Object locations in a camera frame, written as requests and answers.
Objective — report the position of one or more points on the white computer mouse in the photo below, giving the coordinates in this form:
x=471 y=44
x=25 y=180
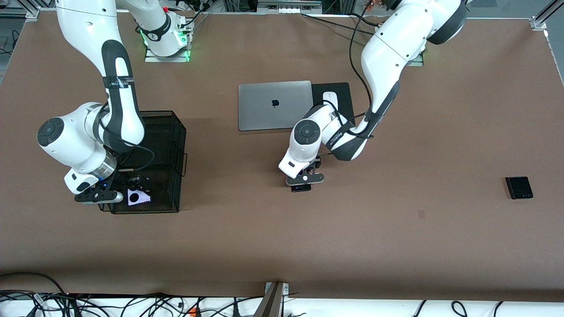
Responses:
x=329 y=97

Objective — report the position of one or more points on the lilac flip phone round lenses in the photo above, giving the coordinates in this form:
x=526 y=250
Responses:
x=143 y=199

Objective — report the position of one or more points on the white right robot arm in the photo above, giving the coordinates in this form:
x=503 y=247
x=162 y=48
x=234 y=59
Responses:
x=83 y=26

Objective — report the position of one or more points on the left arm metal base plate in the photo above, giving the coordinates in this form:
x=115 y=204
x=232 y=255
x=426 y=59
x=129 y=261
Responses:
x=416 y=62

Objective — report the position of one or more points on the metal camera post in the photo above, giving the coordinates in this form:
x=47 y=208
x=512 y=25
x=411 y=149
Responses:
x=271 y=304

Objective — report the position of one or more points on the right gripper grey bar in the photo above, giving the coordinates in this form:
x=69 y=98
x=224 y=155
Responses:
x=124 y=178

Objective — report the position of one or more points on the white power strip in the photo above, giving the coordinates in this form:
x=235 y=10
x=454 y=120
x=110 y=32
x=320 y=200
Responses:
x=288 y=8

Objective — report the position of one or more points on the black two-tier mesh tray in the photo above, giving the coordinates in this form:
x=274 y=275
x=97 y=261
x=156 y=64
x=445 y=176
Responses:
x=169 y=132

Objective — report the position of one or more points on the silver closed laptop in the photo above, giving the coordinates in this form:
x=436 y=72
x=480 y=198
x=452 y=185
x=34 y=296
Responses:
x=264 y=110

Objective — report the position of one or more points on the aluminium corner bracket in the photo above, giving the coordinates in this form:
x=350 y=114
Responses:
x=537 y=24

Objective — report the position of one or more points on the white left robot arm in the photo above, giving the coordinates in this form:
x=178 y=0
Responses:
x=396 y=44

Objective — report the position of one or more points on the small black flip phone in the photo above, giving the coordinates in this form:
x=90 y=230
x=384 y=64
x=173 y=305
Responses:
x=517 y=186

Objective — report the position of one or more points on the long black slab phone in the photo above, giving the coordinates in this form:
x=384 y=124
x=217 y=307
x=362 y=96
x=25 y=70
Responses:
x=301 y=189

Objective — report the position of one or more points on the black mouse pad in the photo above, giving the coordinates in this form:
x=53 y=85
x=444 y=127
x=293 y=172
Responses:
x=346 y=94

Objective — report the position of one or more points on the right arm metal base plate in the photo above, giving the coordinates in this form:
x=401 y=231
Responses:
x=176 y=58

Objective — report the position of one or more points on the left gripper grey bar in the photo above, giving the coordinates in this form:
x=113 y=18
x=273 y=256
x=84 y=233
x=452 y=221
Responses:
x=315 y=164

